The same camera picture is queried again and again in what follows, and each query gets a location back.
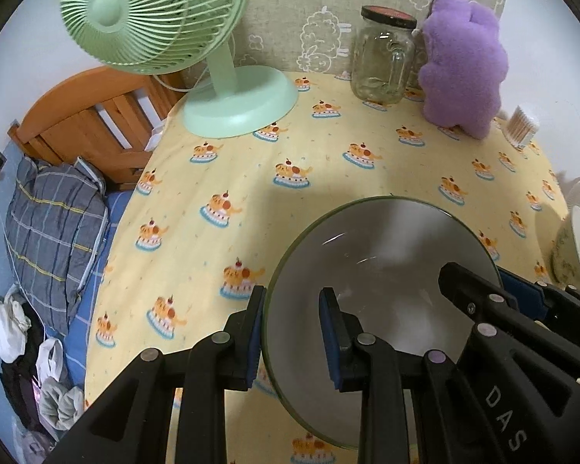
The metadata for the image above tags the green desk fan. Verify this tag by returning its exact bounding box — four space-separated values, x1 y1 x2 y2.
59 0 299 138

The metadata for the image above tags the grey plaid pillow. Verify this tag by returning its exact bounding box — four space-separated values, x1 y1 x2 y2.
5 156 109 336

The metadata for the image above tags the purple plush toy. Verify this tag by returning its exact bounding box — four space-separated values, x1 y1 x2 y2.
418 0 508 139

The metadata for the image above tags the pile of clothes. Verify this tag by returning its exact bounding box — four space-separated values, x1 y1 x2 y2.
0 328 86 464

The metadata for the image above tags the white crumpled cloth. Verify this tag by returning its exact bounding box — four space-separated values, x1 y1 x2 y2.
0 294 31 363

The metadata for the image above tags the glass jar with dark lid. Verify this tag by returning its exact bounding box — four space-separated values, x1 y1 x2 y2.
351 5 417 106

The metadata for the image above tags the yellow patterned tablecloth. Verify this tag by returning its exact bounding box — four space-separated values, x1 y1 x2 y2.
82 70 574 464

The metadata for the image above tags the cotton swab container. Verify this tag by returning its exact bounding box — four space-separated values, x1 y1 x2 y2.
503 104 541 149

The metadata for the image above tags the wooden bed headboard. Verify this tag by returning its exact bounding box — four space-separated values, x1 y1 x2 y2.
8 66 185 189

